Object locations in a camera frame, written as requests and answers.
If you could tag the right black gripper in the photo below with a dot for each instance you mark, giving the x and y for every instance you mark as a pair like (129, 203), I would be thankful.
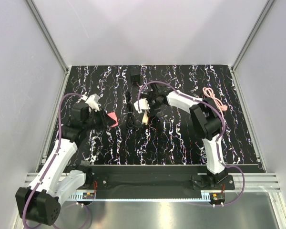
(149, 95)

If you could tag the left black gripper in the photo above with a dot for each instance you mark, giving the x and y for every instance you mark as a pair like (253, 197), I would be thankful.
(106, 120)

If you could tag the pink square plug adapter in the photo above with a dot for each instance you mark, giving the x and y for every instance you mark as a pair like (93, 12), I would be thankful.
(113, 116)

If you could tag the beige red power strip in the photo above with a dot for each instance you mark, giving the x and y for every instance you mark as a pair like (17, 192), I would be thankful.
(145, 119)

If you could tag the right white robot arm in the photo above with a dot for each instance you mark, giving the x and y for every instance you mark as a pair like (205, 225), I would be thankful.
(208, 124)

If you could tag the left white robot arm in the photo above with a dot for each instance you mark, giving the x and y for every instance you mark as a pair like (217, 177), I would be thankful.
(42, 199)

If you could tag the black cube adapter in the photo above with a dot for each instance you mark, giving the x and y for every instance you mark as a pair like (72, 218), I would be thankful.
(135, 75)

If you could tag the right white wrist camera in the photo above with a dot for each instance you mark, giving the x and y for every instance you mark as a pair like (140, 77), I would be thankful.
(141, 105)

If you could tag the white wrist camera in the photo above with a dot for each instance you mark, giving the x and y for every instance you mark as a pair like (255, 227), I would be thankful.
(92, 101)
(141, 105)

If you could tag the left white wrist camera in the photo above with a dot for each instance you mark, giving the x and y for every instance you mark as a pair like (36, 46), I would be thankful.
(92, 101)

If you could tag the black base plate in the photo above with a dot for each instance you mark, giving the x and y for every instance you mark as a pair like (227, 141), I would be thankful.
(134, 182)

